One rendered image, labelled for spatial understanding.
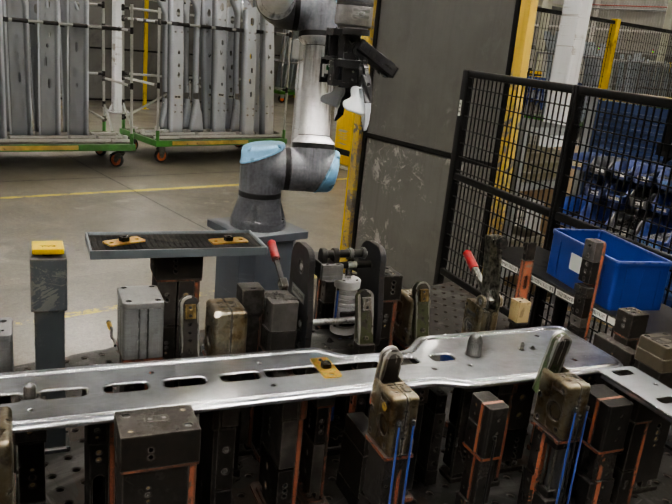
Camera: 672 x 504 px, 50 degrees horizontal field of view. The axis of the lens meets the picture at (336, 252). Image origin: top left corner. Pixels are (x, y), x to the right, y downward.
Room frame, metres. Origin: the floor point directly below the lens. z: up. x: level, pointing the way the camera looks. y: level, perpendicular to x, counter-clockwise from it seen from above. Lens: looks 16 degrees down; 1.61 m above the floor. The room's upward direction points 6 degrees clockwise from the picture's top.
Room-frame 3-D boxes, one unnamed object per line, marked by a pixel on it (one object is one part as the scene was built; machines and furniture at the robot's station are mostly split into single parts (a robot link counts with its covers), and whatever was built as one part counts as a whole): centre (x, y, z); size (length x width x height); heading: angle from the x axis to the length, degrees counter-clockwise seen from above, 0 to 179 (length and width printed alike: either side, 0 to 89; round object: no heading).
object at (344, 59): (1.54, 0.02, 1.58); 0.09 x 0.08 x 0.12; 115
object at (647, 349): (1.46, -0.73, 0.88); 0.08 x 0.08 x 0.36; 24
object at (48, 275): (1.38, 0.58, 0.92); 0.08 x 0.08 x 0.44; 24
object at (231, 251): (1.49, 0.34, 1.16); 0.37 x 0.14 x 0.02; 114
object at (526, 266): (1.65, -0.46, 0.95); 0.03 x 0.01 x 0.50; 114
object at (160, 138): (9.33, 1.84, 0.88); 1.91 x 1.01 x 1.76; 132
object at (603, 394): (1.33, -0.57, 0.84); 0.11 x 0.10 x 0.28; 24
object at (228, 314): (1.36, 0.21, 0.89); 0.13 x 0.11 x 0.38; 24
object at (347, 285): (1.51, -0.01, 0.94); 0.18 x 0.13 x 0.49; 114
